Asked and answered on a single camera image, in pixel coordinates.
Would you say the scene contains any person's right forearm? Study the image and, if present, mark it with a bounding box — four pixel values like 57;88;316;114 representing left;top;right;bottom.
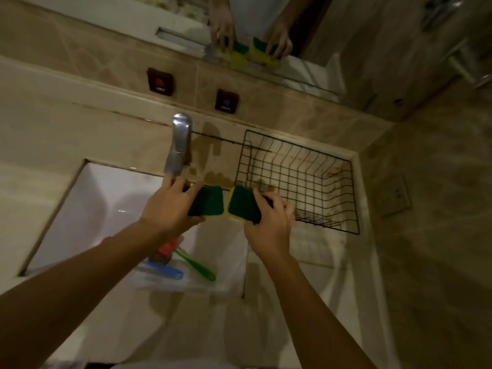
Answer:
255;253;378;369

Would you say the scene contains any dark wall button blue mark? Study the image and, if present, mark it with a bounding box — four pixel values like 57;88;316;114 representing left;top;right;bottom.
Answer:
215;88;240;114

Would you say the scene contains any black wire basket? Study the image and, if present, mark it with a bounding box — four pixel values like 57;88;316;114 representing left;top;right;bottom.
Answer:
234;129;361;235

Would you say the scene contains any wall mirror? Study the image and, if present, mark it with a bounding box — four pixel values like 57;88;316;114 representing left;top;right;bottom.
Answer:
23;0;347;103

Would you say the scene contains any clear plastic tray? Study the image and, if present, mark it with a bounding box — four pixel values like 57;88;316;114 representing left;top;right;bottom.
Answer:
129;260;236;293

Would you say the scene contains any person's left hand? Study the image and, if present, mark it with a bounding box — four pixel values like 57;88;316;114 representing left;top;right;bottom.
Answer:
140;174;205;243

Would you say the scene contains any white sink basin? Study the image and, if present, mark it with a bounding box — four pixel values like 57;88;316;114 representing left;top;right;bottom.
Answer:
19;161;248;301

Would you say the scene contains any dark wall button red mark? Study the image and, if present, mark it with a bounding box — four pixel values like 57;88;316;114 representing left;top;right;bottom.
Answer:
146;67;174;97

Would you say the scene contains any blue brush handle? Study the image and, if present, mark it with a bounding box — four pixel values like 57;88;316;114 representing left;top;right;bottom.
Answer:
143;260;185;280

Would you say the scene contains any chrome towel rack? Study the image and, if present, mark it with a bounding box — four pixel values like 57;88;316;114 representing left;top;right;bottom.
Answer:
420;0;492;90

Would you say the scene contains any green and yellow sponge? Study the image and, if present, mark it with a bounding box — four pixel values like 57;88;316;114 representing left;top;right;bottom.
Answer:
227;184;274;224
187;185;224;219

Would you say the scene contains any beige wall outlet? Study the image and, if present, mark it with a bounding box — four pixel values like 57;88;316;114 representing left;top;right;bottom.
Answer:
378;176;413;217

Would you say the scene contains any green brush handle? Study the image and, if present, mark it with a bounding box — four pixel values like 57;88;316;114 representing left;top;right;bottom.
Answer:
172;248;217;282

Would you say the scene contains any chrome faucet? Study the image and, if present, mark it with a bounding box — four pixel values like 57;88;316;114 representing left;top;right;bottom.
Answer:
164;113;193;178

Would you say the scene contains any red brush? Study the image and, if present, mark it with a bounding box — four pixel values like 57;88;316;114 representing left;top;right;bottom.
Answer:
148;236;185;265

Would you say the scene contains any person's right hand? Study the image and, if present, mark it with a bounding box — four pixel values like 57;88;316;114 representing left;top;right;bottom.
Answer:
244;188;297;264

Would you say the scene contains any person's left forearm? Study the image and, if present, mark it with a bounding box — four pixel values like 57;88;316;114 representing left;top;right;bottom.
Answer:
0;219;170;369

